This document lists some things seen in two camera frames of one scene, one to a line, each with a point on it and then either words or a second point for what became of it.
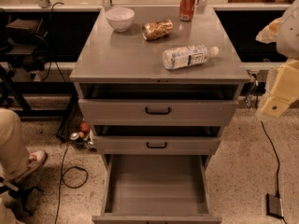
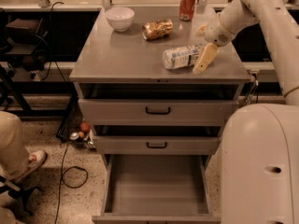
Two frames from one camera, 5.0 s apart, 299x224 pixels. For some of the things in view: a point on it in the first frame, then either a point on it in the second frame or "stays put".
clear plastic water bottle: (188, 55) stays put
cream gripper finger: (284, 91) to (207, 55)
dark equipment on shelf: (23, 47) stays put
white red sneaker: (35, 160) stays put
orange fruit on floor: (84, 126) stays put
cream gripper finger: (269, 34) to (199, 32)
